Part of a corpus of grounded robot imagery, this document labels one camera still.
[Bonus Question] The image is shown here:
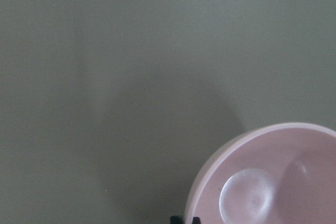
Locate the small pink bowl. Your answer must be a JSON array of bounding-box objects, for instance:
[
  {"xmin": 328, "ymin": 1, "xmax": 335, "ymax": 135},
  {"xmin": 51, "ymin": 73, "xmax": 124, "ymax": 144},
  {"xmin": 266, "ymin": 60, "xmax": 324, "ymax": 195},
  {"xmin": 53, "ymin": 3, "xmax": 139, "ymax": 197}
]
[{"xmin": 184, "ymin": 123, "xmax": 335, "ymax": 223}]

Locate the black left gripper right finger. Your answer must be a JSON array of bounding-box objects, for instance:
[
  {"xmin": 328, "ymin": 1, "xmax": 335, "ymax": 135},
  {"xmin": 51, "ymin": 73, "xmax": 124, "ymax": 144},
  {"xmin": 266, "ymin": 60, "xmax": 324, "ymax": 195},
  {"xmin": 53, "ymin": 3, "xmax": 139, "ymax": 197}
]
[{"xmin": 192, "ymin": 217, "xmax": 201, "ymax": 224}]

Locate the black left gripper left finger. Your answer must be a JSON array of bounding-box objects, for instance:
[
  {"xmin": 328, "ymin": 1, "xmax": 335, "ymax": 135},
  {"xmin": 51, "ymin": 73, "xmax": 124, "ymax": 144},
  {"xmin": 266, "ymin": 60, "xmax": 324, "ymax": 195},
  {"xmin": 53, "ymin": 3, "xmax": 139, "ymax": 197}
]
[{"xmin": 170, "ymin": 216, "xmax": 182, "ymax": 224}]

